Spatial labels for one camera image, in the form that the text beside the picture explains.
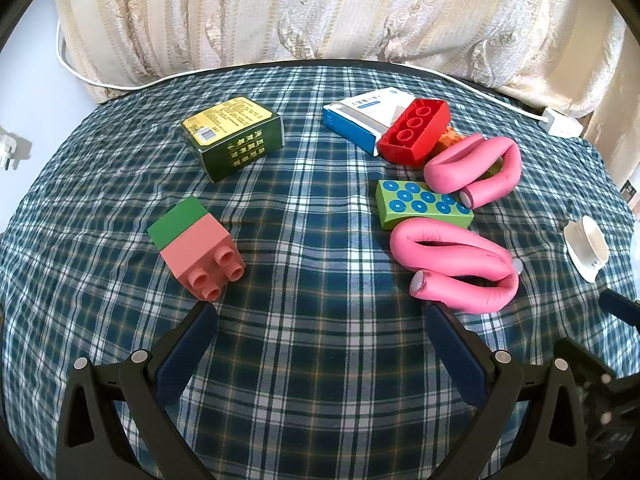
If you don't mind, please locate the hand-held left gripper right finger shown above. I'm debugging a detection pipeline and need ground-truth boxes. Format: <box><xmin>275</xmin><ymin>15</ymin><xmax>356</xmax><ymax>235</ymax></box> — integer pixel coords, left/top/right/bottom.
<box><xmin>414</xmin><ymin>304</ymin><xmax>589</xmax><ymax>480</ymax></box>

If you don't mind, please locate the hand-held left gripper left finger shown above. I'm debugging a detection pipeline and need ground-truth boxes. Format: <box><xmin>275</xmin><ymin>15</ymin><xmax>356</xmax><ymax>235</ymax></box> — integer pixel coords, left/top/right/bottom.
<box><xmin>54</xmin><ymin>301</ymin><xmax>221</xmax><ymax>480</ymax></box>

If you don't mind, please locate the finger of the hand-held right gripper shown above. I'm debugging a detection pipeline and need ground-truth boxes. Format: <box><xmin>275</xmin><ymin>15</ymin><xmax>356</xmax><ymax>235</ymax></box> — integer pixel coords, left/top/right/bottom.
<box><xmin>599</xmin><ymin>287</ymin><xmax>640</xmax><ymax>332</ymax></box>
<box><xmin>552</xmin><ymin>337</ymin><xmax>640</xmax><ymax>466</ymax></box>

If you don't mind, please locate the white cup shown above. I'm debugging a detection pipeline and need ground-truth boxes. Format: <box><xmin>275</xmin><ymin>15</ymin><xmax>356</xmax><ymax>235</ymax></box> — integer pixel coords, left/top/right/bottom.
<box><xmin>563</xmin><ymin>215</ymin><xmax>611</xmax><ymax>283</ymax></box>

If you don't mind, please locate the pink and green toy block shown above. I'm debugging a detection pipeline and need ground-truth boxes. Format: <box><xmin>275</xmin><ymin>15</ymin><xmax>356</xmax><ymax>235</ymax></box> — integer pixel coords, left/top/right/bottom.
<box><xmin>147</xmin><ymin>196</ymin><xmax>247</xmax><ymax>303</ymax></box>

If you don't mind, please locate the pink foam hair roller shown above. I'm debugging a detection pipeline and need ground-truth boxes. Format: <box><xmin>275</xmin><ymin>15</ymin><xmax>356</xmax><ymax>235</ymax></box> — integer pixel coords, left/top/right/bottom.
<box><xmin>424</xmin><ymin>134</ymin><xmax>523</xmax><ymax>209</ymax></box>
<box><xmin>389</xmin><ymin>219</ymin><xmax>525</xmax><ymax>315</ymax></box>

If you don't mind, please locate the green block with blue dots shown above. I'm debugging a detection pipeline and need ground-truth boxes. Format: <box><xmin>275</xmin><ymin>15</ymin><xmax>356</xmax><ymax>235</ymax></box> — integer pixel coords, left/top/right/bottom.
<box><xmin>376</xmin><ymin>179</ymin><xmax>475</xmax><ymax>231</ymax></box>

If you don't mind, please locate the dark green medicine box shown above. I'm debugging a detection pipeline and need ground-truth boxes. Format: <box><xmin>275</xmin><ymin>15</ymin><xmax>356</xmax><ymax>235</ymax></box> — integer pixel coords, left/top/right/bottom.
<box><xmin>181</xmin><ymin>96</ymin><xmax>286</xmax><ymax>184</ymax></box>

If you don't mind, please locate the orange toy brick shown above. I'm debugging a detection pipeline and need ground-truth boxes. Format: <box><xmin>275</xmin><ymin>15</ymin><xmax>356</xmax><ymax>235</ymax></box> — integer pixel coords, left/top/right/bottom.
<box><xmin>430</xmin><ymin>125</ymin><xmax>468</xmax><ymax>158</ymax></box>

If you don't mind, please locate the red toy brick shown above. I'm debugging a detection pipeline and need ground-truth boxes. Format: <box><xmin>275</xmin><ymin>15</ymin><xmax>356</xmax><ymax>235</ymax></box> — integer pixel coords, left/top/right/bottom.
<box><xmin>377</xmin><ymin>99</ymin><xmax>452</xmax><ymax>166</ymax></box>

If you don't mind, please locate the white and blue medicine box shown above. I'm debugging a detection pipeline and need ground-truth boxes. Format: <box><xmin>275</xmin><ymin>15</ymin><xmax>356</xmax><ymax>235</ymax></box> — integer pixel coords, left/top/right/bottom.
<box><xmin>322</xmin><ymin>86</ymin><xmax>416</xmax><ymax>156</ymax></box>

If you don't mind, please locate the blue plaid tablecloth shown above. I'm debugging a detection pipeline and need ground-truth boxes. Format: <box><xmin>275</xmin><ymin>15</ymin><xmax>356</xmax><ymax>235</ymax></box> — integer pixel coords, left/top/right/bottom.
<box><xmin>0</xmin><ymin>60</ymin><xmax>640</xmax><ymax>480</ymax></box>

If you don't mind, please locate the white power strip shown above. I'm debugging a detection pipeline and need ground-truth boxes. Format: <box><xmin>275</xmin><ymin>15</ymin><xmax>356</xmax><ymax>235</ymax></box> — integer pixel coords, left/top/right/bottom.
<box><xmin>542</xmin><ymin>106</ymin><xmax>583</xmax><ymax>137</ymax></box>

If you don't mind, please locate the cream patterned curtain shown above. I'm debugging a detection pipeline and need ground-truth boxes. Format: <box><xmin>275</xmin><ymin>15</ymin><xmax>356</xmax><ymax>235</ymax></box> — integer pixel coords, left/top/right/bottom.
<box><xmin>52</xmin><ymin>0</ymin><xmax>628</xmax><ymax>116</ymax></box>

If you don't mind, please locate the white wall plug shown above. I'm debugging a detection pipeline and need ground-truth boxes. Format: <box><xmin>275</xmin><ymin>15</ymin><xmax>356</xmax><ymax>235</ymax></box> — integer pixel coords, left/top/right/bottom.
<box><xmin>0</xmin><ymin>132</ymin><xmax>33</xmax><ymax>171</ymax></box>

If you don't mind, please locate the white power cable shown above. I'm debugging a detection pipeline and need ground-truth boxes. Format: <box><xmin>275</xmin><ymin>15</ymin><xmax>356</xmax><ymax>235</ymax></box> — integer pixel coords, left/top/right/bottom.
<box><xmin>55</xmin><ymin>22</ymin><xmax>548</xmax><ymax>121</ymax></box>

